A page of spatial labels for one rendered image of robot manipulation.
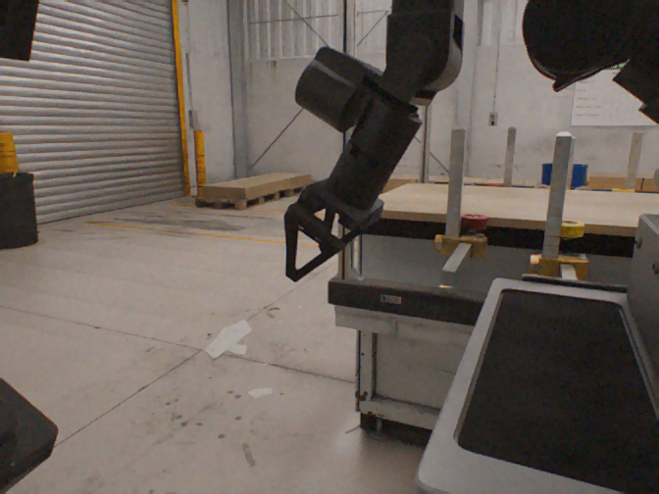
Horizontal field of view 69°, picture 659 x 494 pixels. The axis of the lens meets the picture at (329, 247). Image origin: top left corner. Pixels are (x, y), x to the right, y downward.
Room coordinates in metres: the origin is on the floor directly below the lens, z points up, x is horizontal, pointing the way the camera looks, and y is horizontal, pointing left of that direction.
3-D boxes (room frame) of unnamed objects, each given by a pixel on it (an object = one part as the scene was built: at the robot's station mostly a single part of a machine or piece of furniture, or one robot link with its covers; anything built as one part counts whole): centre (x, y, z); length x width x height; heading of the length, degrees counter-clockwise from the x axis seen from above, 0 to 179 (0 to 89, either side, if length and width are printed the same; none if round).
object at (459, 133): (1.30, -0.34, 0.92); 0.04 x 0.04 x 0.48; 67
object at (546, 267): (1.19, -0.59, 0.81); 0.14 x 0.06 x 0.05; 67
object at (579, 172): (6.25, -3.06, 0.36); 0.59 x 0.57 x 0.73; 157
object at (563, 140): (1.20, -0.57, 0.91); 0.04 x 0.04 x 0.48; 67
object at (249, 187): (8.19, 1.13, 0.23); 2.41 x 0.77 x 0.17; 159
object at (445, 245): (1.29, -0.36, 0.84); 0.14 x 0.06 x 0.05; 67
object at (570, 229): (1.28, -0.65, 0.85); 0.08 x 0.08 x 0.11
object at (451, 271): (1.19, -0.34, 0.84); 0.43 x 0.03 x 0.04; 157
